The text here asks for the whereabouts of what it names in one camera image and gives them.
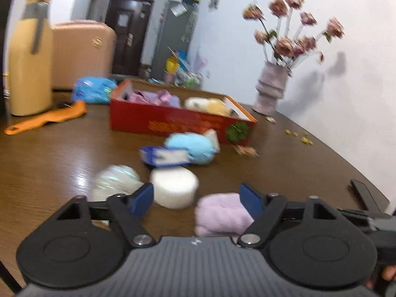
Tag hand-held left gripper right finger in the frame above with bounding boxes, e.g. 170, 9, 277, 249
238, 183, 344, 249

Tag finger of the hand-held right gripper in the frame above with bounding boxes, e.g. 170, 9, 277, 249
337, 208, 376, 228
350, 179, 390, 215

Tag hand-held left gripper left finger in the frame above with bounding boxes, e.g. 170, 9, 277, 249
52, 183, 155, 248

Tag lilac fluffy towel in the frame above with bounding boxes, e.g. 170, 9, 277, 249
194, 193, 256, 237

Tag iridescent bath puff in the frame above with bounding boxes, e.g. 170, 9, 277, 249
91, 165, 144, 203

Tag white round sponge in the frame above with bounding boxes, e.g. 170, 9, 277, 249
149, 166, 199, 209

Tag blue and white packet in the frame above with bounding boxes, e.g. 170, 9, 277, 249
139, 146, 190, 168

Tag light blue fluffy towel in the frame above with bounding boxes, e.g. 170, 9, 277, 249
164, 129, 221, 164

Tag red cardboard box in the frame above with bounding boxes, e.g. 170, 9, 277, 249
109, 79, 258, 146

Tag periwinkle purple cloth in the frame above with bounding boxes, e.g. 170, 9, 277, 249
150, 90, 181, 109

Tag white and yellow plush toy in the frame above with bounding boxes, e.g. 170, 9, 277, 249
185, 97, 232, 117

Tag person's right hand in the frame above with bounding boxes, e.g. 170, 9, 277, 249
381, 265, 396, 283

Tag fallen dried flower head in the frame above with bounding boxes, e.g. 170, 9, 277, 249
233, 145, 259, 158

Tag scattered yellow flower bits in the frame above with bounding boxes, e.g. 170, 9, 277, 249
285, 129, 314, 146

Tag pink textured vase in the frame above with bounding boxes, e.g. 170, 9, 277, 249
252, 61, 291, 116

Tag orange plastic tool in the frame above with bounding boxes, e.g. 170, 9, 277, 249
4, 100, 87, 136

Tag blue tissue packet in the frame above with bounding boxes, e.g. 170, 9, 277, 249
72, 77, 118, 104

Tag dark brown entrance door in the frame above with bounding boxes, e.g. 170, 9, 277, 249
104, 0, 154, 76

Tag pink suitcase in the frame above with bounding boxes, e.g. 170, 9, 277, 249
51, 20, 117, 90

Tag bunch of dried roses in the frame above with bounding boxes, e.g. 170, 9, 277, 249
242, 0, 345, 69

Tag grey refrigerator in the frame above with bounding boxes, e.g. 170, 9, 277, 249
150, 0, 198, 82

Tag yellow thermos jug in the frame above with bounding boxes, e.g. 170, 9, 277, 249
7, 0, 54, 116

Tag paper note on refrigerator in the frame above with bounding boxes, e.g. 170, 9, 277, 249
172, 1, 188, 16

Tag interior room door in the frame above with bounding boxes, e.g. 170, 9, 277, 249
88, 0, 104, 22

